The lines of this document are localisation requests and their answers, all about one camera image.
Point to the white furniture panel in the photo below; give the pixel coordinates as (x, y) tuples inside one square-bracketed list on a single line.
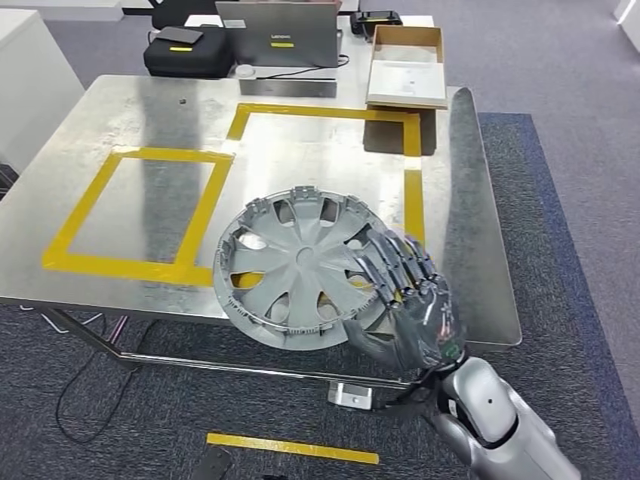
[(630, 23)]

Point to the steel workbench table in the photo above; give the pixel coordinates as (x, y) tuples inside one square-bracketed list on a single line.
[(310, 172)]

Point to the white cabinet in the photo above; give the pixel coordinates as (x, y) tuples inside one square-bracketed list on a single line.
[(30, 86)]

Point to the black camera bracket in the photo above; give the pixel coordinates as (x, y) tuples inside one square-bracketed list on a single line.
[(404, 401)]

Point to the black zip case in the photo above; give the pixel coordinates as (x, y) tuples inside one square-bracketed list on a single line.
[(190, 56)]

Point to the straight yellow floor tape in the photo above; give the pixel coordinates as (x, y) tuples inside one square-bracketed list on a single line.
[(292, 448)]

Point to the black robot foot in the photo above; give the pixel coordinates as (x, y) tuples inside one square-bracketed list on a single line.
[(212, 466)]

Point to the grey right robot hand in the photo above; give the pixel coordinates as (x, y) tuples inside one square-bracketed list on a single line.
[(415, 311)]

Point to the silver plastic wheel hubcap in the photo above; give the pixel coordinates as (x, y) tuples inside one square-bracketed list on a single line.
[(300, 265)]

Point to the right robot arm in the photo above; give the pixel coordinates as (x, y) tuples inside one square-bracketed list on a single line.
[(500, 424)]

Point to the small white round disc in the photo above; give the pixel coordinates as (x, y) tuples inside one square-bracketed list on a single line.
[(244, 71)]

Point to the shallow cardboard box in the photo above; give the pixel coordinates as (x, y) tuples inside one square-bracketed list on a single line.
[(407, 73)]

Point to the black electronic device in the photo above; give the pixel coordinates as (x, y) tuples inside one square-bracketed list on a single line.
[(375, 20)]

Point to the grey flat tablet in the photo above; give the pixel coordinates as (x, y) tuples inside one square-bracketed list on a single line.
[(180, 34)]

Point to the black laptop box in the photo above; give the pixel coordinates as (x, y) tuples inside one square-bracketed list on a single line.
[(280, 33)]

